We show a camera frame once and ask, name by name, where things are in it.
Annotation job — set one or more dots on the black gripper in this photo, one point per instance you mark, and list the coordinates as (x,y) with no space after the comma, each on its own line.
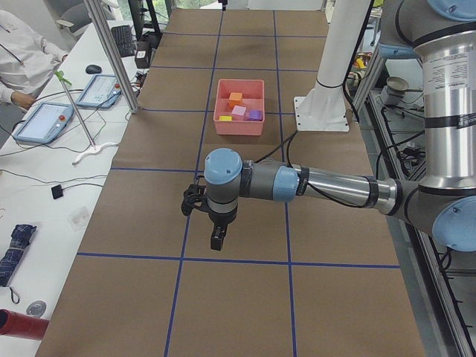
(220,219)

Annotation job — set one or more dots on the orange foam block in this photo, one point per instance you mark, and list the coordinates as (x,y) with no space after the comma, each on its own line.
(234,99)

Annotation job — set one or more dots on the pink foam block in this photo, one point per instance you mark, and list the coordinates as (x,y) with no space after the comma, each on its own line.
(239,112)

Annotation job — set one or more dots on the purple foam block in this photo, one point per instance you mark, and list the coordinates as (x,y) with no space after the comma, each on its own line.
(255,115)

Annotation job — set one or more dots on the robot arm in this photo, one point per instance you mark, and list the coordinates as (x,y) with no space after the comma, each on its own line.
(442,203)

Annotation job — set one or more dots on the pink plastic bin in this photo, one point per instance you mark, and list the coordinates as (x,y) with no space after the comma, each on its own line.
(253,97)

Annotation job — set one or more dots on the black box with label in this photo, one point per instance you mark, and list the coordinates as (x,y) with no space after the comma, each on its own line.
(143,54)

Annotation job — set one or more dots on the black keyboard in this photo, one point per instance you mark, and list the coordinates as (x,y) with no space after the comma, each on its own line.
(122,35)

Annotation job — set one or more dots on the metal reacher stick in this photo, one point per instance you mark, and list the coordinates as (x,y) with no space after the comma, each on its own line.
(64,83)

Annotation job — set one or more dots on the black computer mouse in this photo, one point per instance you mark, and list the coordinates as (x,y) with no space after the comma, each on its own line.
(93,69)

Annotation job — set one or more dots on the far teach pendant tablet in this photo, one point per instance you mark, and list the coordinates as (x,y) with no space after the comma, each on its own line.
(101,92)

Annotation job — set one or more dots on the teach pendant tablet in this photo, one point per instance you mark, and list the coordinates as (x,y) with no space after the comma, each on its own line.
(45,123)
(101,92)

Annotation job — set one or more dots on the small black square pad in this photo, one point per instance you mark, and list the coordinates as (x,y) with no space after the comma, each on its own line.
(57,191)

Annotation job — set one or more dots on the folded blue umbrella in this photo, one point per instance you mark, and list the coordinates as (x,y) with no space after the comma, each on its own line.
(20,240)

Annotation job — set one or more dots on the near teach pendant tablet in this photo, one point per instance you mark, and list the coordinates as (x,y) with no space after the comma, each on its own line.
(45,123)

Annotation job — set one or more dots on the person in white shirt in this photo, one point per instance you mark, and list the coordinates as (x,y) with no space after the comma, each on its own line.
(28,61)

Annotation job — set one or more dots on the red cylinder bottle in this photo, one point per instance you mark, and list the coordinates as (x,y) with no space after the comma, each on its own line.
(18,325)

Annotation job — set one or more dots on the aluminium frame post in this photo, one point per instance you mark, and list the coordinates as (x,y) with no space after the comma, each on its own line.
(104,33)

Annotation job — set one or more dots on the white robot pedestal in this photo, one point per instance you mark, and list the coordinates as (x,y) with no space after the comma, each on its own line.
(323,109)

